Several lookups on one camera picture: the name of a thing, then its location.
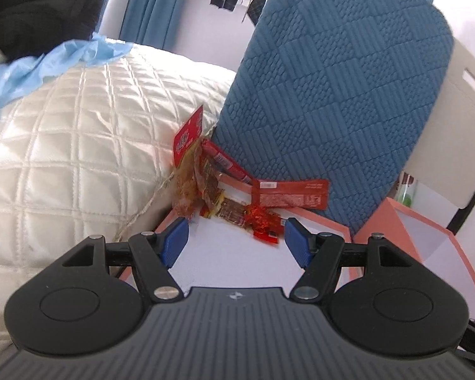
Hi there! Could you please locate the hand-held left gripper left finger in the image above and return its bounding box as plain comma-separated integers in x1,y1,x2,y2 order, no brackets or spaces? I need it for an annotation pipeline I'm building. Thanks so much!
55,217,190,303

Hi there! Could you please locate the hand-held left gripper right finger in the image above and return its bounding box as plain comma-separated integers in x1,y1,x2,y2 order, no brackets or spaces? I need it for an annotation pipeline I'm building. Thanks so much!
284,218,418,302

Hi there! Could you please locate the small red snack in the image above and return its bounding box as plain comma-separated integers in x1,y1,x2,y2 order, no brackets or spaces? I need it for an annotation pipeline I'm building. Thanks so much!
243,205,284,244

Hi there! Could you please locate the orange cardboard box lid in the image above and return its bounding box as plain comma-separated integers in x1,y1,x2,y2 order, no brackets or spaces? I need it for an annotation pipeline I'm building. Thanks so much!
121,173,352,298

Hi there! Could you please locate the orange cardboard box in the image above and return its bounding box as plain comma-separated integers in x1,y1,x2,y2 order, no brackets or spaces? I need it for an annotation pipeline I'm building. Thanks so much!
353,197,475,319

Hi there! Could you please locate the clear snack packet red header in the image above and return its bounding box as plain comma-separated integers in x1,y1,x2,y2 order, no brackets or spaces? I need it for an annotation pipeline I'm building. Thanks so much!
171,105,207,221

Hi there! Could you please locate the red sausage stick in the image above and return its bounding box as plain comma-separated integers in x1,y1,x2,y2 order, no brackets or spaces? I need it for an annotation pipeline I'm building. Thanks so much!
201,140,255,185

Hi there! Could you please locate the green bottle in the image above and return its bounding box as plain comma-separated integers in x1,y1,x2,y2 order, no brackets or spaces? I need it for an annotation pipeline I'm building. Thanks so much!
395,173,417,207

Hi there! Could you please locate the white quilted blanket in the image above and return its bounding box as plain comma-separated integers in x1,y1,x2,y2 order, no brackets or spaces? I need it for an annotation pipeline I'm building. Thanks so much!
0,41,239,367

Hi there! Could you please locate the blue textured chair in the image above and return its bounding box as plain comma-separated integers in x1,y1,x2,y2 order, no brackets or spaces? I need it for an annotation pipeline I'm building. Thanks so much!
211,0,454,235

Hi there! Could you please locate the white folding chair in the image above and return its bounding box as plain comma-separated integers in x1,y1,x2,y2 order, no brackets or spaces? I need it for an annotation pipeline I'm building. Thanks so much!
396,39,475,235

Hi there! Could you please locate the light blue cloth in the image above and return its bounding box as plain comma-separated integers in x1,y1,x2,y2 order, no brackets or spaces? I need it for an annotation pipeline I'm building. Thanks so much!
0,33,134,148

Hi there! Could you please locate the small blue chair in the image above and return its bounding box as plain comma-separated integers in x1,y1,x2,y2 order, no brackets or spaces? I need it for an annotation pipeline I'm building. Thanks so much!
80,0,116,33

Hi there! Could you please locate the black clothing pile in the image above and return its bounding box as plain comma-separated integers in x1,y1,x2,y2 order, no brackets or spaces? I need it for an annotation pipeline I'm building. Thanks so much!
0,0,105,63

